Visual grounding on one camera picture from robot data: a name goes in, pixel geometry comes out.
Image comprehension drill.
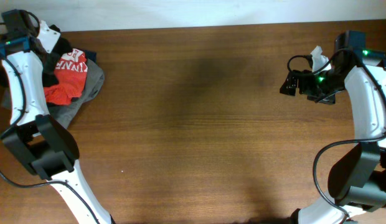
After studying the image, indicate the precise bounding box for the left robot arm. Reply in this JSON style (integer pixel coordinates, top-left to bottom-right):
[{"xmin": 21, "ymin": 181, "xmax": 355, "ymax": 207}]
[{"xmin": 0, "ymin": 9, "xmax": 114, "ymax": 223}]

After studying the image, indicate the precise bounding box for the red printed t-shirt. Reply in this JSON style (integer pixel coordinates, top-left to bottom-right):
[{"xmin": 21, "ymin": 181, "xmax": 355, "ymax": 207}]
[{"xmin": 44, "ymin": 49, "xmax": 88, "ymax": 106}]

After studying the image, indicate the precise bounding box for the right black cable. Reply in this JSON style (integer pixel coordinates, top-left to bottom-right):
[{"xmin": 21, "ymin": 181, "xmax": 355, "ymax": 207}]
[{"xmin": 286, "ymin": 48, "xmax": 386, "ymax": 218}]

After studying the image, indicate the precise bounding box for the left black cable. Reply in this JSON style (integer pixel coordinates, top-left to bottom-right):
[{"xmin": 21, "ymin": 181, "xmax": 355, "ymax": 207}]
[{"xmin": 0, "ymin": 11, "xmax": 102, "ymax": 224}]

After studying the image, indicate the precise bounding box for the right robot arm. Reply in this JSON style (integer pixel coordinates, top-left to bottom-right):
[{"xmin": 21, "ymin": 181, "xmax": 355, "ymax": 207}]
[{"xmin": 280, "ymin": 30, "xmax": 386, "ymax": 223}]

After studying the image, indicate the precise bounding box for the dark navy folded garment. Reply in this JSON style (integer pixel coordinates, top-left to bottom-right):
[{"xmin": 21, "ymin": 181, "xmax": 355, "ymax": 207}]
[{"xmin": 84, "ymin": 50, "xmax": 97, "ymax": 63}]

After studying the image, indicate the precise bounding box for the black cable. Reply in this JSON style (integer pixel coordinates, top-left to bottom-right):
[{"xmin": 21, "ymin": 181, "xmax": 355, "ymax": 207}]
[
  {"xmin": 286, "ymin": 48, "xmax": 386, "ymax": 218},
  {"xmin": 0, "ymin": 11, "xmax": 102, "ymax": 224}
]

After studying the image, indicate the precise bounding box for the black polo shirt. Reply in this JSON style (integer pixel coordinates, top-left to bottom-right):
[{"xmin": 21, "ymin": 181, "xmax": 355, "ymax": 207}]
[{"xmin": 0, "ymin": 24, "xmax": 74, "ymax": 90}]

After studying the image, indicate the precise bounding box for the grey folded garment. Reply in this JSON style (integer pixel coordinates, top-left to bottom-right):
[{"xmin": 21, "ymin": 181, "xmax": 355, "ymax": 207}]
[{"xmin": 0, "ymin": 58, "xmax": 106, "ymax": 130}]

